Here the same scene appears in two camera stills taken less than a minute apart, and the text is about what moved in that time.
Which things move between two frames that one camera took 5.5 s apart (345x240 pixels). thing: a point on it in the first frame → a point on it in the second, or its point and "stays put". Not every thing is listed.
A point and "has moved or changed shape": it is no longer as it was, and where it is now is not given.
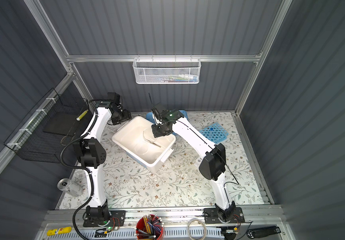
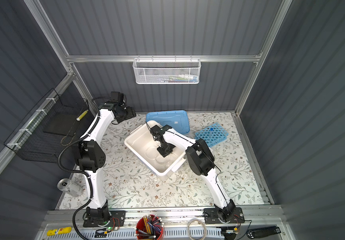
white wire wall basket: (166, 70) stays put
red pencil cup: (149, 227) stays put
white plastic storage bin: (134, 135) has moved or changed shape
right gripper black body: (158, 130) → (165, 150)
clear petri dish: (141, 148) → (152, 152)
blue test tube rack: (215, 133) stays put
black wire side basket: (57, 119) stays put
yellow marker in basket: (82, 115) stays put
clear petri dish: (148, 135) → (162, 160)
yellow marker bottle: (59, 231) stays put
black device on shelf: (259, 232) stays put
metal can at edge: (67, 185) stays put
